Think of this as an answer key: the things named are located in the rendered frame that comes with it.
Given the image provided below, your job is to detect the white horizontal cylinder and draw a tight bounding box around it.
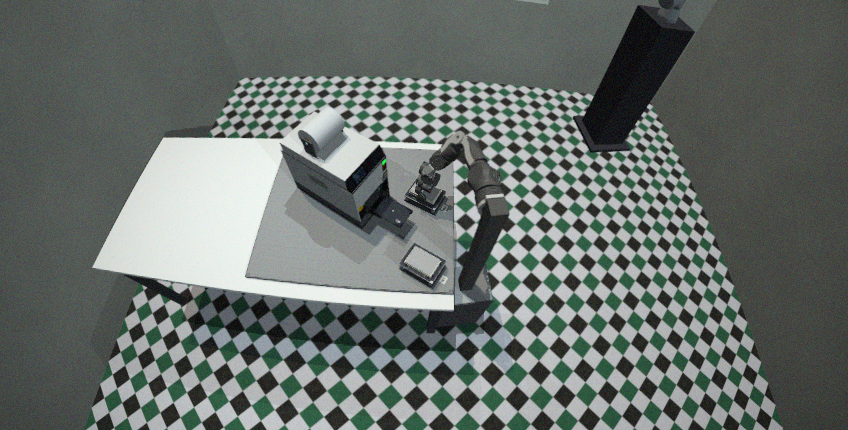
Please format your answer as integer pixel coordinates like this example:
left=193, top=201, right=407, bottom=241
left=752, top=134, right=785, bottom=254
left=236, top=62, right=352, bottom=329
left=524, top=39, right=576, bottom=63
left=298, top=107, right=345, bottom=153

